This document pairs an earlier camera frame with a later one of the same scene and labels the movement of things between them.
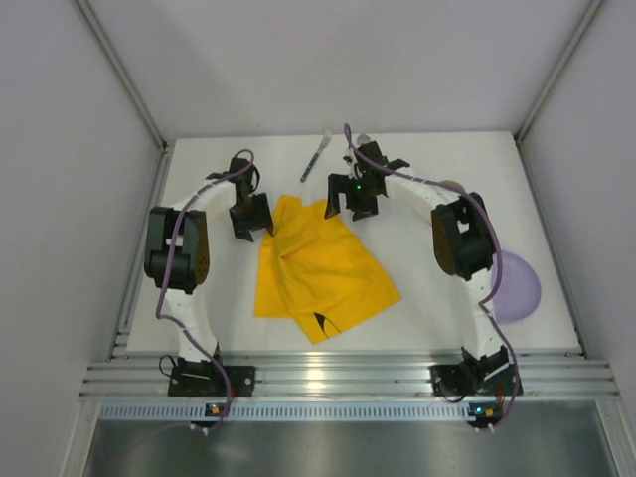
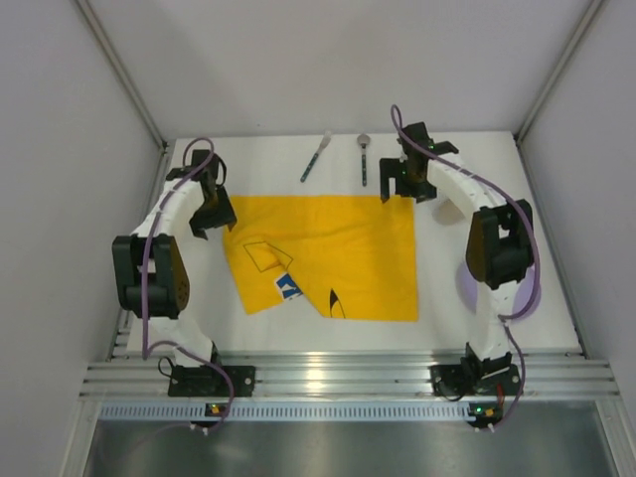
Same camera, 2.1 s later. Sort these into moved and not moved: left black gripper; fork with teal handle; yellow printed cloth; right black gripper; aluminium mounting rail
Moved: left black gripper; yellow printed cloth; right black gripper
Not moved: fork with teal handle; aluminium mounting rail
